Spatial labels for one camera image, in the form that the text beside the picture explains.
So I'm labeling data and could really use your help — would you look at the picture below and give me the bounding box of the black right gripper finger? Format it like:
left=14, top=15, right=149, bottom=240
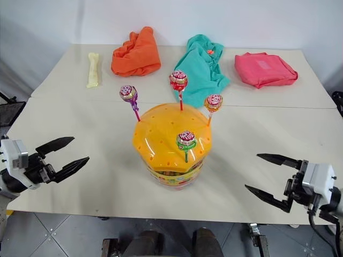
left=244, top=184, right=293, bottom=214
left=256, top=153, right=304, bottom=170

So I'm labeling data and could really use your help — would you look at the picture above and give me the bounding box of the purple wrapped lollipop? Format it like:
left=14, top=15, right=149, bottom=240
left=118, top=85, right=141, bottom=122

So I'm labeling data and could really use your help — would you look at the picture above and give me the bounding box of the orange perforated dome lid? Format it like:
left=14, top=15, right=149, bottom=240
left=131, top=102, right=213, bottom=173

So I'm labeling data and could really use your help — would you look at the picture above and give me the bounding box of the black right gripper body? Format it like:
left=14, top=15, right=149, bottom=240
left=284, top=160, right=322, bottom=207

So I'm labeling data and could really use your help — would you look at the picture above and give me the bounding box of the orange crumpled cloth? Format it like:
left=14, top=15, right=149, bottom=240
left=110, top=26, right=162, bottom=78

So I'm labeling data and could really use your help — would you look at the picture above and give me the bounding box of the teal crumpled cloth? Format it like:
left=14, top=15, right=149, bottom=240
left=173, top=34, right=231, bottom=109

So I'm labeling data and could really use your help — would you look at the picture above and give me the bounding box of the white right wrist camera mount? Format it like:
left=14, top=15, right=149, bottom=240
left=302, top=161, right=337, bottom=199

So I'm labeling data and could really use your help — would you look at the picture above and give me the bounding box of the orange wrapped lollipop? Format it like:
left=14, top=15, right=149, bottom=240
left=204, top=94, right=224, bottom=127

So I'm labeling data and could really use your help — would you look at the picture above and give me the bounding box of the pink folded cloth bag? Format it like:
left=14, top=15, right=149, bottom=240
left=234, top=52, right=299, bottom=89

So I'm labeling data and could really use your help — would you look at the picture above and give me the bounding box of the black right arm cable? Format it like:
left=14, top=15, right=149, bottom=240
left=307, top=208, right=341, bottom=257

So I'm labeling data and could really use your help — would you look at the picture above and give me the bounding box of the red wrapped lollipop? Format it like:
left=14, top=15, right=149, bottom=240
left=168, top=70, right=189, bottom=111

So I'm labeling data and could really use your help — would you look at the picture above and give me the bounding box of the clear candy jar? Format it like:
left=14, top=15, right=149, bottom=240
left=146, top=157, right=206, bottom=191

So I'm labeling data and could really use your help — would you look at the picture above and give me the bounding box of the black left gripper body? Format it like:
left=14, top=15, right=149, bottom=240
left=25, top=152, right=57, bottom=186

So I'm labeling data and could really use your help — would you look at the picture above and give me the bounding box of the black bag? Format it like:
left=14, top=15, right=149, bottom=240
left=331, top=90, right=343, bottom=118

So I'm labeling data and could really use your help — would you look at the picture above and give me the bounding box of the black equipment stand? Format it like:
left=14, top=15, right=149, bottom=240
left=0, top=92, right=27, bottom=127

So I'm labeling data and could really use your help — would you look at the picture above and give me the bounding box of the cream bone-shaped packet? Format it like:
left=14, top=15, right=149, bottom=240
left=86, top=52, right=103, bottom=88

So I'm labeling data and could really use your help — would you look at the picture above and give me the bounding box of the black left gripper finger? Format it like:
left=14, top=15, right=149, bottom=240
left=35, top=137, right=76, bottom=160
left=51, top=156, right=90, bottom=184

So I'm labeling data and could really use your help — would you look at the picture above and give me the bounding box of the green wrapped lollipop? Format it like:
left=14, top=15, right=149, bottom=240
left=175, top=131, right=198, bottom=164

